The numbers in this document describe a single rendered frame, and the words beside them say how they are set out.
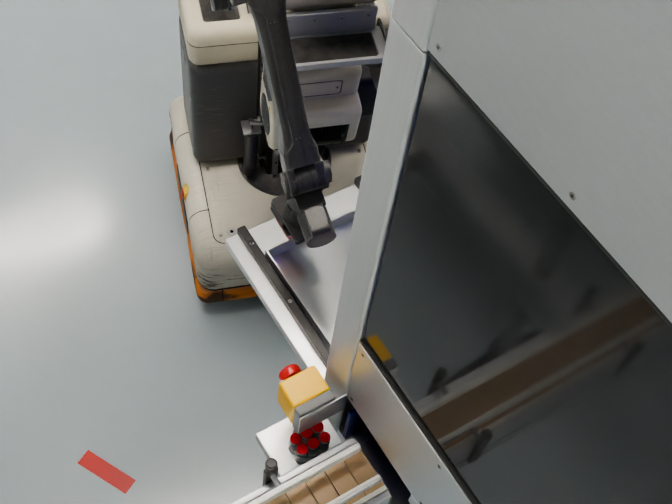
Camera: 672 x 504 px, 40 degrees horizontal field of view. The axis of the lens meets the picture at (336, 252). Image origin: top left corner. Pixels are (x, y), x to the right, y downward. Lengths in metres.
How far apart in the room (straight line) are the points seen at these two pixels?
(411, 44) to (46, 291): 2.11
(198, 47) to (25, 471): 1.21
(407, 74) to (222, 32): 1.46
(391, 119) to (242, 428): 1.72
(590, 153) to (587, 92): 0.05
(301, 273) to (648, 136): 1.21
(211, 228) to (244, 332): 0.35
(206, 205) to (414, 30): 1.82
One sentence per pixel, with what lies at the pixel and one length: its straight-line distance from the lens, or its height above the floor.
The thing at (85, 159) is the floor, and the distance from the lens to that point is 3.22.
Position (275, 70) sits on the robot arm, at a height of 1.37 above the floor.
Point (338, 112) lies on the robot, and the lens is 2.27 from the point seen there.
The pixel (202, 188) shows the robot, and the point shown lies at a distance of 2.76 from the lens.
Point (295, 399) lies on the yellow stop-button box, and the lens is 1.57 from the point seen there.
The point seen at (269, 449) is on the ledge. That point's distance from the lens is 1.70.
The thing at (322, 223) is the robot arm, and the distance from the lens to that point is 1.66.
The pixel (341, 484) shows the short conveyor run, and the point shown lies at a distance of 1.63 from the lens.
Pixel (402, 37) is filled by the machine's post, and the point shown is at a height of 1.79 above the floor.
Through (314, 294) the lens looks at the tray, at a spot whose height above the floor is 0.88.
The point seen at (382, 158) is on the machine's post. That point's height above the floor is 1.61.
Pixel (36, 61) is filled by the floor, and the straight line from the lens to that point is 3.56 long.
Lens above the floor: 2.45
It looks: 55 degrees down
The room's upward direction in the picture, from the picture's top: 9 degrees clockwise
